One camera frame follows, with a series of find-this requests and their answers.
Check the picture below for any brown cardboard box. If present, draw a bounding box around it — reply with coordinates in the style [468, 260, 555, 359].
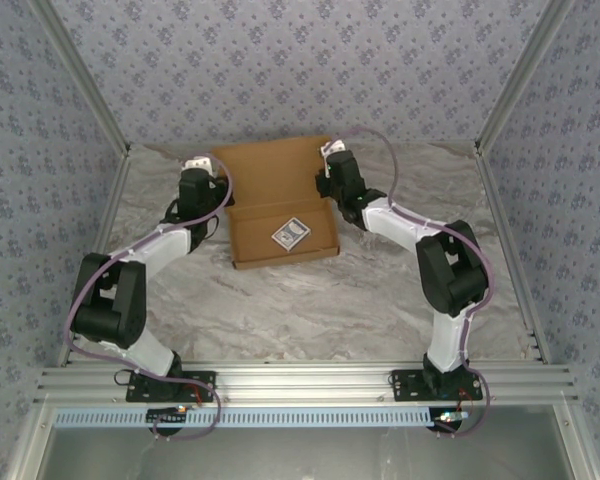
[209, 134, 342, 271]

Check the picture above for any blue playing card deck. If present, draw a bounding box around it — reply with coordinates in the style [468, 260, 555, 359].
[270, 216, 312, 252]

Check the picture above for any small black circuit board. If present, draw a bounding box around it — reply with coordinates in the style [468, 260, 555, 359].
[432, 408, 470, 431]
[147, 407, 190, 427]

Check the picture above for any aluminium table side rail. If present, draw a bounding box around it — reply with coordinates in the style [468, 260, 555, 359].
[474, 144, 551, 364]
[57, 149, 131, 369]

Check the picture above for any aluminium frame post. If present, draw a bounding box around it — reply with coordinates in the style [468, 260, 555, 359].
[32, 0, 132, 157]
[473, 0, 577, 154]

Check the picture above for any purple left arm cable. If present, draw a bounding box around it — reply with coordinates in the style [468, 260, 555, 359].
[64, 155, 237, 444]

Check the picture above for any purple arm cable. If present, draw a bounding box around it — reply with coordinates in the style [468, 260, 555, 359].
[332, 126, 497, 439]
[64, 155, 237, 444]

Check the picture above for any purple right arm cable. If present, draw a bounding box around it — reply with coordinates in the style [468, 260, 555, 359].
[332, 126, 497, 439]

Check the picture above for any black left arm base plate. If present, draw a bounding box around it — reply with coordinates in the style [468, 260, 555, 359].
[125, 369, 217, 404]

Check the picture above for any aluminium frame crossbar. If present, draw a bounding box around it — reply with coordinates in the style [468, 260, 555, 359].
[34, 363, 579, 404]

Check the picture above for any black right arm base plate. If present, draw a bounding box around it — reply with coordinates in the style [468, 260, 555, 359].
[390, 368, 484, 403]

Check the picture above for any slotted grey cable duct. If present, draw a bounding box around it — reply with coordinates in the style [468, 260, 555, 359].
[53, 407, 481, 429]

